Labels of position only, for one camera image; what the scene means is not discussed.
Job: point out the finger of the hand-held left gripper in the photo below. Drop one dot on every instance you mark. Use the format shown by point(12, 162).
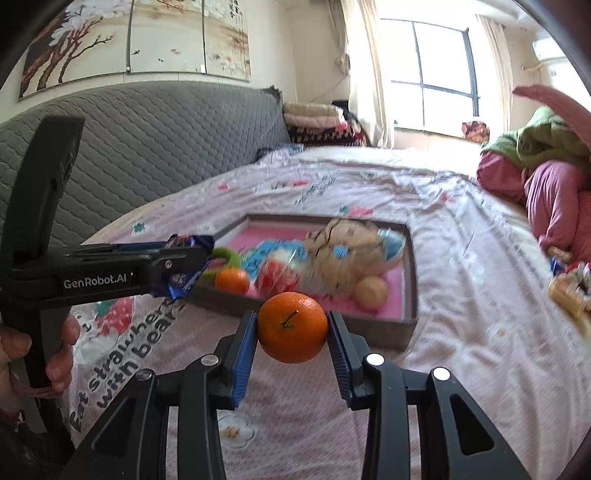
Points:
point(134, 248)
point(171, 265)

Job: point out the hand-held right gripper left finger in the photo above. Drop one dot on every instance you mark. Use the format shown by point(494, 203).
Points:
point(242, 364)

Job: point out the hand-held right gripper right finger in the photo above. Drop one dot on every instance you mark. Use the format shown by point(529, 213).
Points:
point(339, 364)

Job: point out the dark blue snack packet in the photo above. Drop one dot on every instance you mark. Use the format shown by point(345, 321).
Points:
point(178, 282)

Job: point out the grey shallow cardboard box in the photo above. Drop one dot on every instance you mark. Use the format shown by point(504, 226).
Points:
point(378, 337)

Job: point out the orange with stem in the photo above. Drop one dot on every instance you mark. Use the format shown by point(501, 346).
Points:
point(291, 332)

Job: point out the pale yellow round fruit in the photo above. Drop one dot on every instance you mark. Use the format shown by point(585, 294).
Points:
point(371, 291)

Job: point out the red snack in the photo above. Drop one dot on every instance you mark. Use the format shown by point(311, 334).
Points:
point(277, 277)

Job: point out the person's left hand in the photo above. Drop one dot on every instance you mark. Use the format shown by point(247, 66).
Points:
point(62, 369)

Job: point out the pink and blue book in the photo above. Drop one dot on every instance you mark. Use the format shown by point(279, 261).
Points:
point(397, 300)

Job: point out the grey quilted headboard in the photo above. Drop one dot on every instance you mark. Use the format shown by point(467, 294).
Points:
point(161, 138)

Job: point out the strawberry printed bedsheet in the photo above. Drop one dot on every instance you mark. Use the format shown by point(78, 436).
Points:
point(461, 230)

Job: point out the dark patterned folded blanket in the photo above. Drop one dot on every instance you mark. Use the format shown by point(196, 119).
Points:
point(323, 136)

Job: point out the pink folded blanket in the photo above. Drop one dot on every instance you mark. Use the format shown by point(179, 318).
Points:
point(314, 120)

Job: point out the cream folded blanket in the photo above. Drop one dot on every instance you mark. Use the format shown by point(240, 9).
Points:
point(311, 108)

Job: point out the clear bag of yellow snacks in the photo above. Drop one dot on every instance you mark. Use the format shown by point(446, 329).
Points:
point(570, 290)

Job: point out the small yellow and blue packet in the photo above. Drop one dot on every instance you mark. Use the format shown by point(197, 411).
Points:
point(557, 258)

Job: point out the cream curtain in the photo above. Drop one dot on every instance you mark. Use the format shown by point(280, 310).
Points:
point(367, 83)
point(494, 78)

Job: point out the floral bag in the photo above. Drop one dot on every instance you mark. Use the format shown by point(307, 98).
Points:
point(475, 130)

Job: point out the pink quilt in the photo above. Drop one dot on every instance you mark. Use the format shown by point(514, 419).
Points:
point(554, 198)

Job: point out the green blanket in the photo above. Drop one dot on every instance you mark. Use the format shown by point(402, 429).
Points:
point(540, 143)

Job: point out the window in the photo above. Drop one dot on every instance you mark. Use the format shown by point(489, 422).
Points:
point(443, 60)

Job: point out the white air conditioner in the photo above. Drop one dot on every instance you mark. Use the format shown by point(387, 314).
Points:
point(549, 50)

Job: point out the floral wall painting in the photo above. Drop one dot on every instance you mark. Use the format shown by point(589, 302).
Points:
point(161, 37)

